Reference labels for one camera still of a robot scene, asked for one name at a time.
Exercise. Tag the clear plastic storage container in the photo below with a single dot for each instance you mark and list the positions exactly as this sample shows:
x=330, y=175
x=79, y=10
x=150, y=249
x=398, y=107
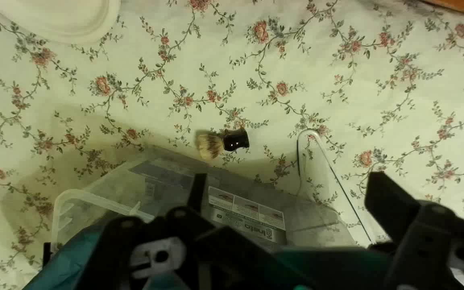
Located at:
x=153, y=184

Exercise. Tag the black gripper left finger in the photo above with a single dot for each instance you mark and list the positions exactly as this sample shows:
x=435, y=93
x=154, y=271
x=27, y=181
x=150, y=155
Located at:
x=180, y=251

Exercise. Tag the teal cloth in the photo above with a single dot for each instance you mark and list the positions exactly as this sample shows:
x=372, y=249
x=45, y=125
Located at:
x=64, y=270

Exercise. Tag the white round pillow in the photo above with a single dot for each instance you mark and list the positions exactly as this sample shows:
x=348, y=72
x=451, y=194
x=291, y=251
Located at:
x=66, y=22

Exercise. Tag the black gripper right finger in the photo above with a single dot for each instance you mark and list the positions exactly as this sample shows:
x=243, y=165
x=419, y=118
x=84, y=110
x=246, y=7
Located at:
x=428, y=238

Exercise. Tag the floral bed sheet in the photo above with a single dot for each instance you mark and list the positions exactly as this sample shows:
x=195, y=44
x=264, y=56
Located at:
x=378, y=85

